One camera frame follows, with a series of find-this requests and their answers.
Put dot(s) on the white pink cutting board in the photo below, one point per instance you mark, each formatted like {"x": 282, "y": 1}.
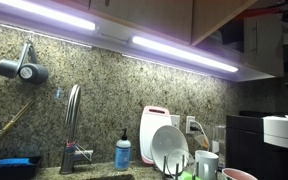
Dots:
{"x": 152, "y": 119}

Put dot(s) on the white ceramic plate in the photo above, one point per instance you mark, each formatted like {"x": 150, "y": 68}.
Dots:
{"x": 166, "y": 139}

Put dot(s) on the green plastic container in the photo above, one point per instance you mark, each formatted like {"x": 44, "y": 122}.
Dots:
{"x": 187, "y": 176}

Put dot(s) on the wooden upper cabinet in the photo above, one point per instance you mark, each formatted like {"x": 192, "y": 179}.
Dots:
{"x": 182, "y": 21}

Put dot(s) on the wooden chopsticks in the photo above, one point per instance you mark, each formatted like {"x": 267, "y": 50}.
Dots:
{"x": 15, "y": 119}

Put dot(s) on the blue sponge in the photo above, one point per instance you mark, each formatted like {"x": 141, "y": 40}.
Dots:
{"x": 15, "y": 161}

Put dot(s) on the white wall outlet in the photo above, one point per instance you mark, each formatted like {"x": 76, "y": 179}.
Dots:
{"x": 190, "y": 124}

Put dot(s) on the metal dish drying rack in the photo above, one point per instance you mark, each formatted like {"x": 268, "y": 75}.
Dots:
{"x": 160, "y": 162}

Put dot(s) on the white light switch plate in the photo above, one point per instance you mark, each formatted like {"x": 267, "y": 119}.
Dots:
{"x": 175, "y": 120}

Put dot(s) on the right under-cabinet light bar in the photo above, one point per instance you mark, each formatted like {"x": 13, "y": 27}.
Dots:
{"x": 182, "y": 54}

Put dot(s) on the clear glass bowl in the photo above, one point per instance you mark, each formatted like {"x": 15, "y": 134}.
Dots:
{"x": 179, "y": 160}

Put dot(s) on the pink interior mug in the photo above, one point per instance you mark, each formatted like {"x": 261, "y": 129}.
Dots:
{"x": 235, "y": 174}

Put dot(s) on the under-cabinet light bar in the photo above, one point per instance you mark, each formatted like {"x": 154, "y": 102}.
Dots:
{"x": 50, "y": 13}
{"x": 182, "y": 54}

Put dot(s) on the left under-cabinet light bar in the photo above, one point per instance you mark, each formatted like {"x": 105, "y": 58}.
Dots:
{"x": 50, "y": 13}

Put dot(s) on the white ceramic mug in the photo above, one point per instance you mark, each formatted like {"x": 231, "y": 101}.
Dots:
{"x": 206, "y": 164}

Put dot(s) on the black sponge tray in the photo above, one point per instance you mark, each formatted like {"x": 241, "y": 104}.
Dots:
{"x": 21, "y": 172}

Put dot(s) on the clear drinking glass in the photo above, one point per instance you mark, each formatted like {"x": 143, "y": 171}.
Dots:
{"x": 218, "y": 143}

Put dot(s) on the blue soap dispenser bottle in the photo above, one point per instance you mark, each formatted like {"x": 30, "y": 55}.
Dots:
{"x": 122, "y": 152}

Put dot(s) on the stainless steel faucet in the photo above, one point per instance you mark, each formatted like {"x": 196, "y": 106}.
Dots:
{"x": 73, "y": 152}

